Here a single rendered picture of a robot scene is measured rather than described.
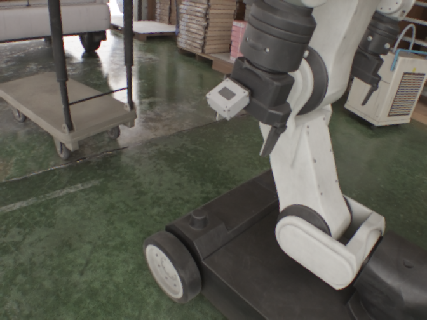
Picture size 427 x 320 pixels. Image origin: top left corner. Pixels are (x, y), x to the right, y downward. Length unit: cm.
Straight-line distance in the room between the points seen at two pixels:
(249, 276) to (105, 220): 58
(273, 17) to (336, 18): 21
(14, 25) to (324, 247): 270
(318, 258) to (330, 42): 44
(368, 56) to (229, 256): 60
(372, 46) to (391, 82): 136
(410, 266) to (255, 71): 49
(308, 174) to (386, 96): 156
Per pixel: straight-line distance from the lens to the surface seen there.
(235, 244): 81
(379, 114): 220
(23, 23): 286
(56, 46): 116
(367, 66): 81
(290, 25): 38
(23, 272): 104
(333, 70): 59
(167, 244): 75
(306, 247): 68
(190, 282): 76
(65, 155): 143
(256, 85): 43
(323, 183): 68
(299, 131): 62
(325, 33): 58
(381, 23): 78
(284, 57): 39
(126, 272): 96
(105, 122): 134
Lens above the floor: 76
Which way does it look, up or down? 32 degrees down
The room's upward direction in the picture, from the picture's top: 7 degrees clockwise
